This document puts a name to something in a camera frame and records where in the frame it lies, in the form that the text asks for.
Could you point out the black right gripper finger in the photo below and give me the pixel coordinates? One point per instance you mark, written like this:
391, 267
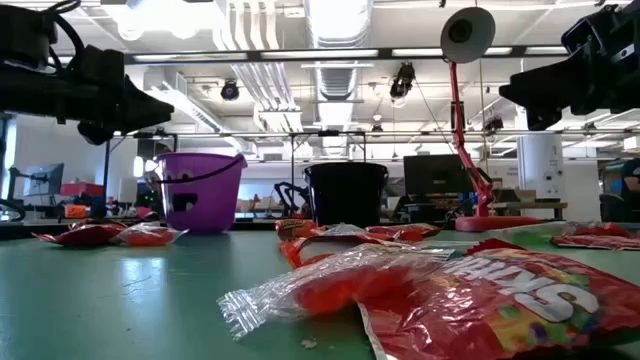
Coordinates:
540, 87
537, 120

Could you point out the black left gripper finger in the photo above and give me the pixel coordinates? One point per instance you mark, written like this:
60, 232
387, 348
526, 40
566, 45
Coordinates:
135, 126
150, 107

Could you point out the red Skittles candy pouch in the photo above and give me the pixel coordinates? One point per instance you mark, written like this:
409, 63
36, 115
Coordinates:
500, 310
82, 236
600, 243
405, 232

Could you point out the red white candy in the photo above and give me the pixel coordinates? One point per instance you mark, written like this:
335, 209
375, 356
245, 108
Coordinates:
600, 230

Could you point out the black background robot arm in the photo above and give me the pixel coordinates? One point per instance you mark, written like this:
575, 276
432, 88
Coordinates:
287, 192

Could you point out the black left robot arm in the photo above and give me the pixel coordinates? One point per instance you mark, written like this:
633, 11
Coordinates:
25, 35

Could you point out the clear-wrapped red jelly candy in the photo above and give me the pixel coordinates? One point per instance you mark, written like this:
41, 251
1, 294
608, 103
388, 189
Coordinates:
150, 236

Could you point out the clear-wrapped orange jelly candy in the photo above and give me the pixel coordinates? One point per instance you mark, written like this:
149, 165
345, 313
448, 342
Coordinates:
340, 290

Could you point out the white round column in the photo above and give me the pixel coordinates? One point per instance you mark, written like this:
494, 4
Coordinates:
540, 165

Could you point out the red storage bin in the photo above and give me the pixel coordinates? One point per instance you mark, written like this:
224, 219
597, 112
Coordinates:
82, 189

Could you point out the wooden background desk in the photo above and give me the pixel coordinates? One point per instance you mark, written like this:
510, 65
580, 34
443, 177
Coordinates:
530, 204

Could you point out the small computer monitor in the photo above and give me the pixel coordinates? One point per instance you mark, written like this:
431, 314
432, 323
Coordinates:
46, 179

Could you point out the purple face-printed plastic bucket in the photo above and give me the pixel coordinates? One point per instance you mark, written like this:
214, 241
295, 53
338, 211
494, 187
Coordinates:
210, 200

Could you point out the red desk lamp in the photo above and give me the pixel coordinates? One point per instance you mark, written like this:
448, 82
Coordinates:
495, 223

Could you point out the large black monitor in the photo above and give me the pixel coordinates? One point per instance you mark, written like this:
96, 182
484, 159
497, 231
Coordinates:
437, 175

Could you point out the black office chair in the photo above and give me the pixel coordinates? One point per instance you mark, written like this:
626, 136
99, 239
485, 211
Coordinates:
612, 207

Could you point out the black plastic bucket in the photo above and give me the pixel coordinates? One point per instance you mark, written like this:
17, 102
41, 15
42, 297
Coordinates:
345, 195

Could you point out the small pale crumb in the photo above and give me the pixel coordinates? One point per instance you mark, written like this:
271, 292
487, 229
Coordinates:
309, 344

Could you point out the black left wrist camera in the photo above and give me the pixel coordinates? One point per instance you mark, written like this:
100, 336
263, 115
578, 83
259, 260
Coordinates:
97, 65

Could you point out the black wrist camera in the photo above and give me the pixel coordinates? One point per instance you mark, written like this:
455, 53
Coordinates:
97, 65
582, 37

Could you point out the black ceiling camera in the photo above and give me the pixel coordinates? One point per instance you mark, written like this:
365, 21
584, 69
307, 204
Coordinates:
494, 125
230, 91
402, 82

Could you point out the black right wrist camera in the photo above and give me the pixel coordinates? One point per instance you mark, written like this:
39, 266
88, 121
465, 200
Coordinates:
582, 37

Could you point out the black background frame stand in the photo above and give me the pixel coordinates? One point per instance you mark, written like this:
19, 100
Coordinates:
106, 175

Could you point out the silver air duct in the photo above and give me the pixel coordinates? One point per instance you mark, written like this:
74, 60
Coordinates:
337, 80

